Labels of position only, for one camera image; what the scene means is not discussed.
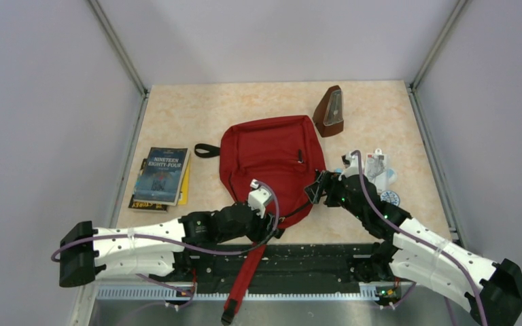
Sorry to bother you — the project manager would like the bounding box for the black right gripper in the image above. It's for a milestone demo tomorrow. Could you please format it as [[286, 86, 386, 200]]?
[[304, 170, 366, 221]]

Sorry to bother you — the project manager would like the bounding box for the red student backpack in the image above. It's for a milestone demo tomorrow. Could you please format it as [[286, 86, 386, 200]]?
[[193, 115, 328, 326]]

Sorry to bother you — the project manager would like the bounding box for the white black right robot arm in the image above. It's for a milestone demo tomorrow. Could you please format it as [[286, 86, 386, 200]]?
[[305, 170, 522, 325]]

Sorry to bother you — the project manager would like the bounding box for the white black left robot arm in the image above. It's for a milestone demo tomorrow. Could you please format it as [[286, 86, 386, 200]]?
[[51, 202, 280, 288]]

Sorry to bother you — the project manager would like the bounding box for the white blister pack item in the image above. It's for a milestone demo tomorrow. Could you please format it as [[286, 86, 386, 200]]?
[[364, 148, 390, 194]]

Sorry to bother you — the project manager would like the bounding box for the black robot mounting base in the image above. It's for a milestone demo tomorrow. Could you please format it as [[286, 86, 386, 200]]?
[[105, 242, 464, 298]]

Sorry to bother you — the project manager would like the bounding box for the light blue packaged item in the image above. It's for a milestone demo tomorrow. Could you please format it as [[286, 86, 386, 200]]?
[[385, 168, 398, 185]]

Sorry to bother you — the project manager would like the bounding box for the brown wooden metronome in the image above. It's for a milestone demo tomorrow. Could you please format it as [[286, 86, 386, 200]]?
[[312, 85, 344, 138]]

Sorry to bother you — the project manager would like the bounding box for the yellow book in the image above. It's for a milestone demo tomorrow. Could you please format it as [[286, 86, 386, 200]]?
[[177, 157, 191, 206]]

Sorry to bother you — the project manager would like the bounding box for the Nineteen Eighty-Four blue book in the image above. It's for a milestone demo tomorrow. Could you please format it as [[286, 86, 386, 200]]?
[[133, 147, 190, 206]]

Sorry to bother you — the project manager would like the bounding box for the black colourful story book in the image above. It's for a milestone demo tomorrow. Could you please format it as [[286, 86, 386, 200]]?
[[128, 158, 168, 213]]

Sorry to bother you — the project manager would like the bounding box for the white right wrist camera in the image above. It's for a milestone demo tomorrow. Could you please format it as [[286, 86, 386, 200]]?
[[340, 151, 363, 179]]

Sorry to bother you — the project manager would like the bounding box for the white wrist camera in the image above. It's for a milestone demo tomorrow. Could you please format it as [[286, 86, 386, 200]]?
[[340, 151, 363, 179], [247, 179, 274, 219]]

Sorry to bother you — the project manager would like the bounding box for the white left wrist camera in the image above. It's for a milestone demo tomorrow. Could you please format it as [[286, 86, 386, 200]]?
[[247, 179, 274, 219]]

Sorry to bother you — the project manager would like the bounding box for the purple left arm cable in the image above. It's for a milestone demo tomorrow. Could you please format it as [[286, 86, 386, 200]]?
[[50, 179, 282, 311]]

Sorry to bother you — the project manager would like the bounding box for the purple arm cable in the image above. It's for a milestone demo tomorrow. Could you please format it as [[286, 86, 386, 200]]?
[[50, 179, 282, 311], [351, 149, 489, 326]]

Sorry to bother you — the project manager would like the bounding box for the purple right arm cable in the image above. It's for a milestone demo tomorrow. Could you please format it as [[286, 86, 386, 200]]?
[[351, 149, 489, 326]]

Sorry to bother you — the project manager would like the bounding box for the aluminium frame rail right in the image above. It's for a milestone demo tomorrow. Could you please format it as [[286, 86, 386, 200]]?
[[406, 1, 472, 249]]

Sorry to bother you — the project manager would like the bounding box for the aluminium frame rail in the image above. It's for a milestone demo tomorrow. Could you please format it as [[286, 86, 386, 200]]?
[[85, 1, 149, 227], [406, 1, 472, 249]]

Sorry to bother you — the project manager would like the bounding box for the aluminium frame rail left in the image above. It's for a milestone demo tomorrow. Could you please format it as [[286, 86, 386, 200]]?
[[85, 1, 149, 227]]

